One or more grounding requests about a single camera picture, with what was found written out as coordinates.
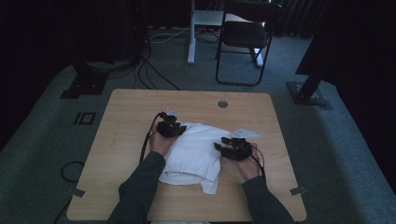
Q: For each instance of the person's left hand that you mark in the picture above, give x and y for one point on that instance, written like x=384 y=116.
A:
x=160 y=144

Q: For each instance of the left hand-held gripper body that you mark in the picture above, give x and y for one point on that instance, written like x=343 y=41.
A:
x=166 y=127

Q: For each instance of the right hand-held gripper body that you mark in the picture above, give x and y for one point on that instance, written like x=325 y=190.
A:
x=241 y=149

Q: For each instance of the dark curtain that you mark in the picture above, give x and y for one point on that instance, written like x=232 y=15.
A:
x=299 y=15

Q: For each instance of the white desk frame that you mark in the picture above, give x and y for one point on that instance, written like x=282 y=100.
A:
x=191 y=46

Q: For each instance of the grey tape piece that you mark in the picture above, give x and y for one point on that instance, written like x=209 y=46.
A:
x=298 y=190
x=78 y=193

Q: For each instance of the dark equipment cabinet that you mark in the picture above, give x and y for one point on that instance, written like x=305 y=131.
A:
x=118 y=31

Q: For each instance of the black slanted stand with base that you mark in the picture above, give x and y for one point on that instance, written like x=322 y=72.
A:
x=306 y=93

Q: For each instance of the black stand with flat base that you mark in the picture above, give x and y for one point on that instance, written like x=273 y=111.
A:
x=85 y=84

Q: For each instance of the white skirt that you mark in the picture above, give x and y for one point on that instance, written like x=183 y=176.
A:
x=194 y=152

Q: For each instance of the person's right hand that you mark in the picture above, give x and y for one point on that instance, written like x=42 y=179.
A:
x=249 y=166

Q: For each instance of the black folding chair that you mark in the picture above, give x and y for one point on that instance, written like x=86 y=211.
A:
x=244 y=34

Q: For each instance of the grey table grommet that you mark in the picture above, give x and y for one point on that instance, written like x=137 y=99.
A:
x=222 y=104

